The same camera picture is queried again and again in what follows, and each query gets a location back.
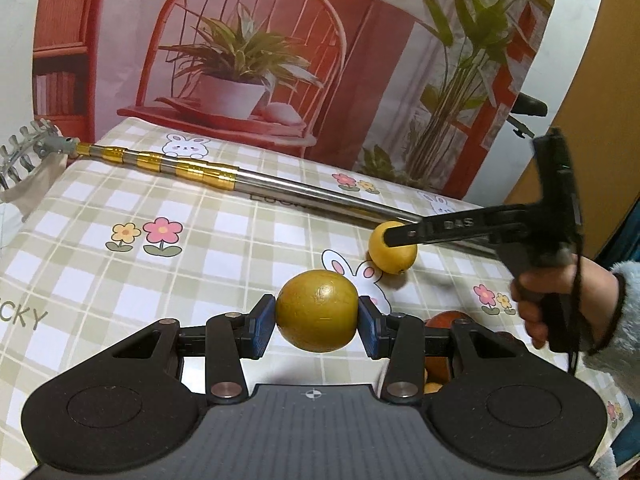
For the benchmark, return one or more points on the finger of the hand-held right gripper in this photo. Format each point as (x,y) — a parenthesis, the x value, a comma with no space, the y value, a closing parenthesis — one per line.
(460,227)

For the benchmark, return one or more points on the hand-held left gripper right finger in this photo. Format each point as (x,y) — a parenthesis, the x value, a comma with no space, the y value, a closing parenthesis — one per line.
(370,330)

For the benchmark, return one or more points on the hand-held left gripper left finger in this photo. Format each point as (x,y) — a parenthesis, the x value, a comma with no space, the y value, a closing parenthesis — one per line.
(262,327)

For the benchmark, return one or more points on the large olive-yellow round fruit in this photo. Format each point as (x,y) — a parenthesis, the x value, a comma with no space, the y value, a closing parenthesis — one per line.
(317,310)

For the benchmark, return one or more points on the yellow lemon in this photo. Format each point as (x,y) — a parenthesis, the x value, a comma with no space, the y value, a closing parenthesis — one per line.
(395,260)

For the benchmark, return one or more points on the person's right hand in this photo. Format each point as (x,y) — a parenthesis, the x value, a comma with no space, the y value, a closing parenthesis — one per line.
(597,300)

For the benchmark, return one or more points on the teal cloth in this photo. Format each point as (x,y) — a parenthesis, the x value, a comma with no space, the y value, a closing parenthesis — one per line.
(627,235)

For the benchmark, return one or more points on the checked bunny tablecloth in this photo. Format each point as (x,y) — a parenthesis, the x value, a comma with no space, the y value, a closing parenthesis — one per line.
(200,270)

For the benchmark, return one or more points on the black exercise bike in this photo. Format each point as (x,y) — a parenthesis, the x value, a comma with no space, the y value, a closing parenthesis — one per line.
(530,105)

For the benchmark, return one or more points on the wooden board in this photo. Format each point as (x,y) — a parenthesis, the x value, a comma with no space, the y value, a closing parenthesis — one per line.
(610,110)

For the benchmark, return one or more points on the telescopic metal rake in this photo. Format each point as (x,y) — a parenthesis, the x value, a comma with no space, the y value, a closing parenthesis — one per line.
(210,172)

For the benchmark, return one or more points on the printed room backdrop cloth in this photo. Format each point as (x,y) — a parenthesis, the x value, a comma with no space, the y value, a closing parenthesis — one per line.
(125,35)

